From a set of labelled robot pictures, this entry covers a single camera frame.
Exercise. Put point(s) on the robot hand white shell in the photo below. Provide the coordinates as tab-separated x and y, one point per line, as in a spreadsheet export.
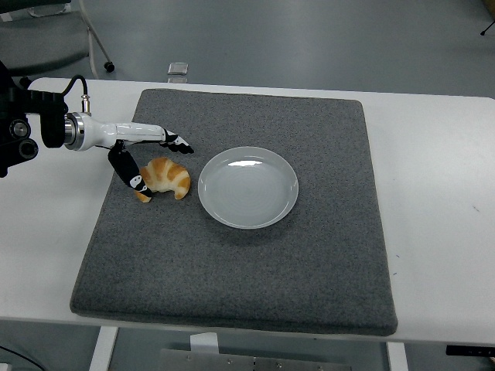
116	133

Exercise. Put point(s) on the croissant bread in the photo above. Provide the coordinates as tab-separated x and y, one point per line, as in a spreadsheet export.
170	174

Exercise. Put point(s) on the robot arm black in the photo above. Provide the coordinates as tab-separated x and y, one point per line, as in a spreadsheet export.
50	116

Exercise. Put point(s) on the round pale grey plate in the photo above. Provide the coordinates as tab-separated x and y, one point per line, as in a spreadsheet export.
247	189

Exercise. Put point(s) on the metal floor socket cover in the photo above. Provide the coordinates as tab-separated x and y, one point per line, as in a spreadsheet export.
178	68
177	80

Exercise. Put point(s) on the grey felt mat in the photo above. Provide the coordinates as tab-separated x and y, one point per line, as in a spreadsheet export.
232	270

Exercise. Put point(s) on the white table leg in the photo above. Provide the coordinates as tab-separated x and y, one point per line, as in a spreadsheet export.
102	349
396	357

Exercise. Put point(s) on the black tripod leg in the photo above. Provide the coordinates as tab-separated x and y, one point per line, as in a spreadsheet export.
488	28

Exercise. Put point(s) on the black bar under table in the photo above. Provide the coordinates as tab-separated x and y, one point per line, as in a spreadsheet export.
470	350

